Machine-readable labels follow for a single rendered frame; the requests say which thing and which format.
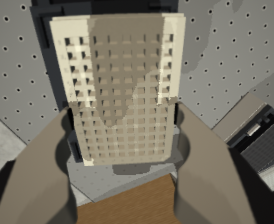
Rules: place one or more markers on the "grey perforated base plate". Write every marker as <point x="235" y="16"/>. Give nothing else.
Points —
<point x="228" y="51"/>

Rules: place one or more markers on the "dark grey well plate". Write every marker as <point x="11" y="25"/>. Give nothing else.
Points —
<point x="258" y="149"/>

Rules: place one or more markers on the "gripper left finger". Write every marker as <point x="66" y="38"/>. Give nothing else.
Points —
<point x="35" y="187"/>

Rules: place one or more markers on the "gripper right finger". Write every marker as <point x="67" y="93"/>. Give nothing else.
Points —
<point x="216" y="185"/>

